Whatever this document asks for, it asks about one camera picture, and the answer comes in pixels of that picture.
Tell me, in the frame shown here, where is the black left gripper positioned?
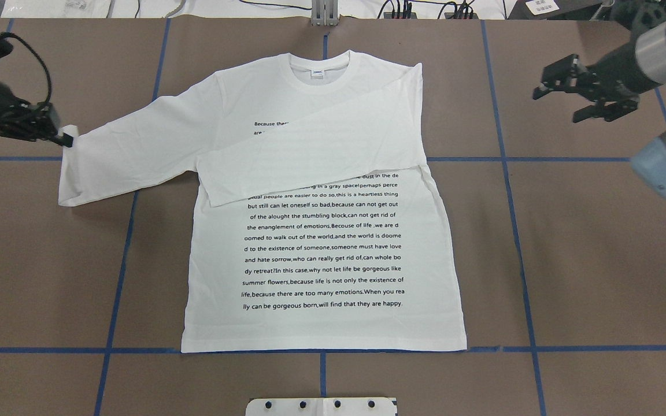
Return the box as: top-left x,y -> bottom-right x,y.
0,99 -> 73,147

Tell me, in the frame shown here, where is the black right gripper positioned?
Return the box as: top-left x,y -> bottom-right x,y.
533,55 -> 639,123

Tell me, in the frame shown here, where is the white printed long-sleeve shirt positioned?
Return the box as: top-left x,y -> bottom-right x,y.
58,50 -> 468,353

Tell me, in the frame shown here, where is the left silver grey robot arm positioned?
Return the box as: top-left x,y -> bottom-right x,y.
0,82 -> 77,148

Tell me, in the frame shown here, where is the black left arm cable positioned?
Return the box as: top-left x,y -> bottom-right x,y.
0,32 -> 54,116

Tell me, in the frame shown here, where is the aluminium frame post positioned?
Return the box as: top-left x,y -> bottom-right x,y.
311,0 -> 340,27

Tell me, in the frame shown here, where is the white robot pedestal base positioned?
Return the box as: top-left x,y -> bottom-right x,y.
245,397 -> 398,415

